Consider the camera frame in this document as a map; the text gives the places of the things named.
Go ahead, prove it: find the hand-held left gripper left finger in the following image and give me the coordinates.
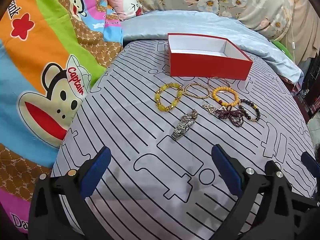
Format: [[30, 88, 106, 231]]
[[28, 146, 112, 240]]

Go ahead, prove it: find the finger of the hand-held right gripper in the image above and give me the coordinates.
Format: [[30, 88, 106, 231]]
[[292, 197, 318, 220], [301, 152, 320, 180]]

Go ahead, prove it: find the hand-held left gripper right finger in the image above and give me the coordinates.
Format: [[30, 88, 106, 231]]
[[211, 144, 294, 240]]

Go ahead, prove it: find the garnet bead bracelet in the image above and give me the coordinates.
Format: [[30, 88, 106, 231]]
[[216, 106, 244, 128]]

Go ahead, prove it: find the silver metal watch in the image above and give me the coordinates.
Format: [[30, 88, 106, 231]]
[[171, 114, 195, 140]]

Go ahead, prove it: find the silver knot pendant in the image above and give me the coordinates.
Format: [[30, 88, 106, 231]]
[[202, 102, 217, 115]]

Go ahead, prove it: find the dark brown bead bracelet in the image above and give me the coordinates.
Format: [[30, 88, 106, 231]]
[[237, 99, 260, 122]]

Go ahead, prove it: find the orange bead bracelet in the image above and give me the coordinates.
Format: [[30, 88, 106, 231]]
[[212, 86, 237, 107]]

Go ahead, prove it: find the gold bead chain bracelet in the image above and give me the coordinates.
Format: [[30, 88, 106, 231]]
[[183, 83, 211, 99]]

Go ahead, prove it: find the thin gold bangle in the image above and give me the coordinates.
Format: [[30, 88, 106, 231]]
[[208, 76, 232, 93]]

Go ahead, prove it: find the yellow bead bracelet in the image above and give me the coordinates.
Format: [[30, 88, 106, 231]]
[[154, 82, 183, 112]]

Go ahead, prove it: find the red cardboard box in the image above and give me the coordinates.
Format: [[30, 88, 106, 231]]
[[167, 33, 254, 80]]

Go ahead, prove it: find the grey striped bedsheet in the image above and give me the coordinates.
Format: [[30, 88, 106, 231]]
[[50, 39, 317, 240]]

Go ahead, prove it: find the green plastic object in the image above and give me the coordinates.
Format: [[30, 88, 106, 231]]
[[271, 40, 294, 62]]

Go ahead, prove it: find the beige curtain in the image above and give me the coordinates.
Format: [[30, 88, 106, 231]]
[[292, 2, 320, 60]]

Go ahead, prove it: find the cartoon monkey printed blanket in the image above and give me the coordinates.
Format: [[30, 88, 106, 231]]
[[0, 0, 124, 233]]

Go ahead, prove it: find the light blue satin blanket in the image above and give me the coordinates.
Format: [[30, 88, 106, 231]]
[[121, 10, 304, 83]]

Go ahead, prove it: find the pink cartoon pillow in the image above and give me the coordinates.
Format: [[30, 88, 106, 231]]
[[104, 0, 144, 22]]

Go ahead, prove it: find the white cord with switch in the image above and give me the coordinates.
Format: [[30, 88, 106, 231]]
[[287, 12, 298, 63]]

